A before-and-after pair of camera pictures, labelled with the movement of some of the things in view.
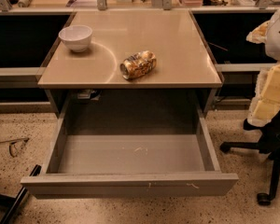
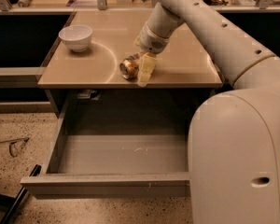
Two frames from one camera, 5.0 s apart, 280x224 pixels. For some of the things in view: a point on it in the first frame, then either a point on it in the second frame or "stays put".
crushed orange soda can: (138, 64) stays put
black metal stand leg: (11, 203) stays put
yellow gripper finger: (272, 91) → (147, 67)
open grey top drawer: (139, 147) stays put
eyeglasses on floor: (13, 149) stays put
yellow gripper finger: (259, 35) → (137, 42)
